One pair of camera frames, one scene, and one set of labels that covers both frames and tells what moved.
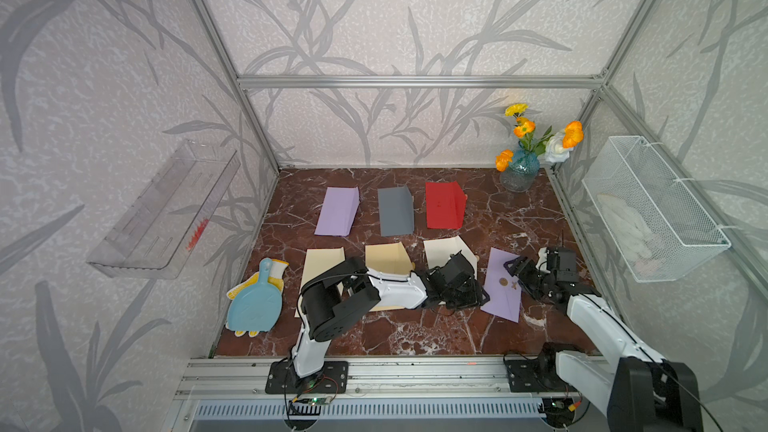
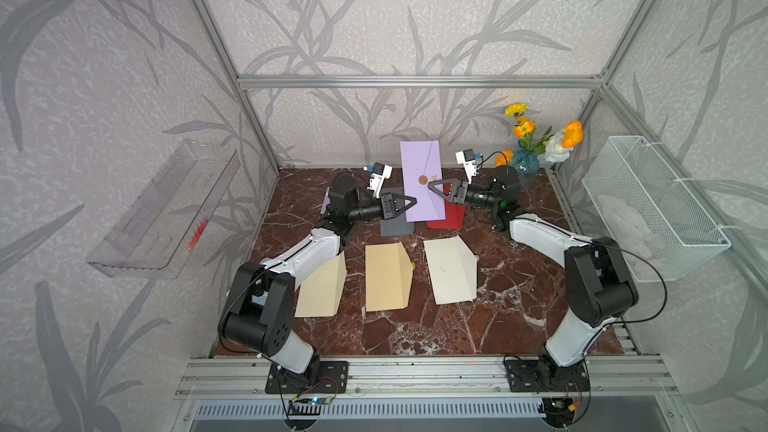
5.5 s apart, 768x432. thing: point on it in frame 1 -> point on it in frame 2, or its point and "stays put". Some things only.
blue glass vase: (521, 172) stays put
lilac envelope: (502, 291) -> (420, 165)
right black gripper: (521, 269) -> (460, 189)
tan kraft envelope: (388, 258) stays put
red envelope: (445, 205) stays put
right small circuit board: (558, 412) stays put
